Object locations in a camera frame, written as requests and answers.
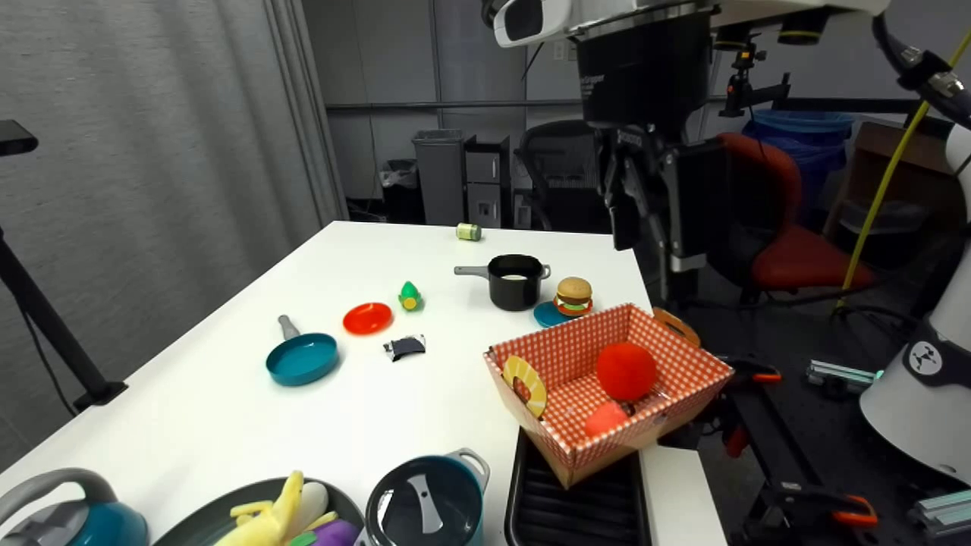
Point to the dark plate of toy food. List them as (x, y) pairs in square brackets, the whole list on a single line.
[(295, 510)]

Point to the black toy saucepan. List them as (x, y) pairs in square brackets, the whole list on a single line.
[(515, 280)]

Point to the red toy tomato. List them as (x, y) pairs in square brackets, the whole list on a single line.
[(626, 371)]

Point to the toy hamburger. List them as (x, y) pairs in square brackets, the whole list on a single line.
[(574, 295)]

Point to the teal toy frying pan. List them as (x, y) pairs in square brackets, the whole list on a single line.
[(301, 358)]

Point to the teal toy kettle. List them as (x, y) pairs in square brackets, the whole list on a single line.
[(96, 518)]

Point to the blue plastic barrel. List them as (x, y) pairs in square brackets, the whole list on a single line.
[(814, 140)]

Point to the red checkered cardboard basket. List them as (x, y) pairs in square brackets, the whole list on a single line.
[(565, 355)]

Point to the black tray on table edge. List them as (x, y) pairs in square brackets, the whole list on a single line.
[(602, 510)]

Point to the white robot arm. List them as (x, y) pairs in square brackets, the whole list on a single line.
[(921, 404)]

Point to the blue toy pot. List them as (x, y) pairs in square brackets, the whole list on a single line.
[(474, 474)]

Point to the small green can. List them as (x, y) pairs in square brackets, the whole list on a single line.
[(469, 230)]

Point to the yellow toy pineapple slice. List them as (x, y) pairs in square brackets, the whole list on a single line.
[(526, 383)]

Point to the green yellow toy corn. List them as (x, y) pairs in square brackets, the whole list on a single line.
[(411, 299)]

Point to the small orange toy fruit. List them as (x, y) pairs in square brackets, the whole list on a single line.
[(605, 418)]

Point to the small dark cloth piece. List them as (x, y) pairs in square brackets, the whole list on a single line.
[(404, 347)]

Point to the red office chair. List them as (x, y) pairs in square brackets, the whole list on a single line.
[(764, 243)]

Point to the black camera tripod stand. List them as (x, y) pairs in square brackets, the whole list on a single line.
[(35, 303)]

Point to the small blue toy plate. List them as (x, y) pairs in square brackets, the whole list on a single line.
[(547, 313)]

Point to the red toy plate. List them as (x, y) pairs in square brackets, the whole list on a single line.
[(369, 320)]

